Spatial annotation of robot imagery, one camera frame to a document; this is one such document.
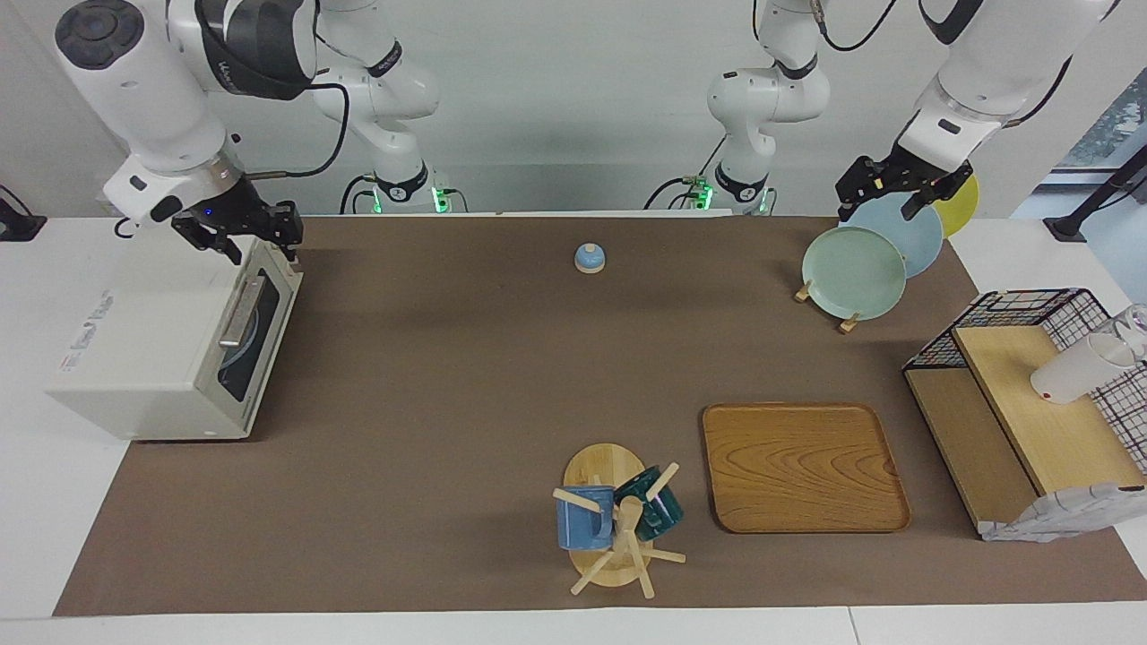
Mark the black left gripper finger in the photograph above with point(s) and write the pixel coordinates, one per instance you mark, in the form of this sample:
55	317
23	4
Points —
848	203
915	204

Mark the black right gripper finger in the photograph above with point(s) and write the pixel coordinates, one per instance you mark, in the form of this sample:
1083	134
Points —
291	228
231	249

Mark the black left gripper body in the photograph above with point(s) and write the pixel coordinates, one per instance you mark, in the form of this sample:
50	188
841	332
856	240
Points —
914	170

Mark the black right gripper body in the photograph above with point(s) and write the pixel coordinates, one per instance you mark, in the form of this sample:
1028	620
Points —
237	215

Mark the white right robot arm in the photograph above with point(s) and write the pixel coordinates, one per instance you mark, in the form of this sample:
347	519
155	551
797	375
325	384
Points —
152	90

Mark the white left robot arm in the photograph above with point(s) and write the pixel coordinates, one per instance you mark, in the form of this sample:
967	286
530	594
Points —
995	63

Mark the white toaster oven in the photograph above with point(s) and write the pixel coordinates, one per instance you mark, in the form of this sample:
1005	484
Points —
134	340

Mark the light blue racked plate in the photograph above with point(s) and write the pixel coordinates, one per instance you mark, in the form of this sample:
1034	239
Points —
914	242

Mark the yellow plate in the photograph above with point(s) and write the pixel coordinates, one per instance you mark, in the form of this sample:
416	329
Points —
961	202

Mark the pale green plate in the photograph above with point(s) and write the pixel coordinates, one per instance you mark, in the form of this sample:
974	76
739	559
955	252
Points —
851	273

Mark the wooden plate rack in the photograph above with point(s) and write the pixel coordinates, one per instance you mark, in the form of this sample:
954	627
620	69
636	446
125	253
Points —
802	292

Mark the black clamp stand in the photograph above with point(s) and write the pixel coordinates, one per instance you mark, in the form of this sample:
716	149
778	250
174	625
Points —
1089	202

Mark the brown table mat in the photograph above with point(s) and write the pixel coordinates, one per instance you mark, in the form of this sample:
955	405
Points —
430	403

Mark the white cup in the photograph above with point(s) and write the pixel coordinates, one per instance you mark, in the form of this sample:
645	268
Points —
1071	372

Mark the clear glass cup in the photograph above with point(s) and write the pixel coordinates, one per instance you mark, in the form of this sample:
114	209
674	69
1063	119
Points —
1136	327

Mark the wooden step shelf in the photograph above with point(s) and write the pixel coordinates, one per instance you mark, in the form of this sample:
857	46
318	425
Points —
1048	421

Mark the small blue knobbed lid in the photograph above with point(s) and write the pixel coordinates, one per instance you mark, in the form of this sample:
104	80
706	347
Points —
590	260

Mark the wooden serving tray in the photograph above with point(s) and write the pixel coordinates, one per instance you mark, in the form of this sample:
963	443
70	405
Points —
797	470

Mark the white checkered cloth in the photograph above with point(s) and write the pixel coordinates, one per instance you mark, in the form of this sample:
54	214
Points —
1057	515

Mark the wooden mug tree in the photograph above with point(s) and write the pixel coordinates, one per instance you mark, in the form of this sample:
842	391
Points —
602	466

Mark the dark green mug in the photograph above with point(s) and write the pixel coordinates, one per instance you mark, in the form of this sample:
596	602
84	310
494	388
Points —
659	515

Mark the blue mug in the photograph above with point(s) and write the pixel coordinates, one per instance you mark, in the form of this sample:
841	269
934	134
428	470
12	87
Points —
582	524

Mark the black table mount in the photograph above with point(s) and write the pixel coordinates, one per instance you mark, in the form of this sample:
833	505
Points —
18	224

